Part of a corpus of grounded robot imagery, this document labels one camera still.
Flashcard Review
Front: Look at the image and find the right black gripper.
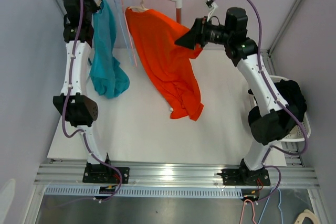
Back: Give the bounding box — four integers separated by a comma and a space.
174, 17, 232, 50

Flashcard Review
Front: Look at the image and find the light blue wire hanger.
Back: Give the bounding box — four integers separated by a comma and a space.
113, 0, 132, 65

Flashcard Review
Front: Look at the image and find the pink wire hanger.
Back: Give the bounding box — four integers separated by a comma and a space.
120, 0, 138, 67

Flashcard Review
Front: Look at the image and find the orange t shirt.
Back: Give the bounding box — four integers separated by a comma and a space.
125, 7, 204, 121

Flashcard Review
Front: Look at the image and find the teal t shirt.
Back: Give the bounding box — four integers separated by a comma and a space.
90, 0, 130, 99

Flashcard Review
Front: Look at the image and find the black t shirt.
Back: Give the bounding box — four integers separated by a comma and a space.
248, 79, 308, 135

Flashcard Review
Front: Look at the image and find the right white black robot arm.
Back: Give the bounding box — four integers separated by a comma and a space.
175, 7, 298, 185

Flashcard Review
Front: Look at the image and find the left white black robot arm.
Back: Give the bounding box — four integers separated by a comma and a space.
53, 0, 113, 183

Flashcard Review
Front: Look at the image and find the beige wooden hanger right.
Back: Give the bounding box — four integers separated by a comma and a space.
129, 0, 148, 12

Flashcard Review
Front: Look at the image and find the pink hanger on floor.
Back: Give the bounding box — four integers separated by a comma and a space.
239, 199, 257, 224

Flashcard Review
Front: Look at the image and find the blue hanger on floor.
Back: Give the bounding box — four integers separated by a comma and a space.
257, 188, 284, 223

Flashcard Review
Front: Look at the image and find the wooden hanger on floor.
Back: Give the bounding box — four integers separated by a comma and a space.
294, 209, 321, 224

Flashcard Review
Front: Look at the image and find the white plastic basket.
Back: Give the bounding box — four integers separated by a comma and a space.
249, 75, 311, 142

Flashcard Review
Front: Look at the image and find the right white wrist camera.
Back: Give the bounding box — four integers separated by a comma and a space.
205, 0, 218, 21

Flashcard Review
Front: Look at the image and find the aluminium mounting rail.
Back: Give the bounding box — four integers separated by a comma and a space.
34, 155, 320, 198

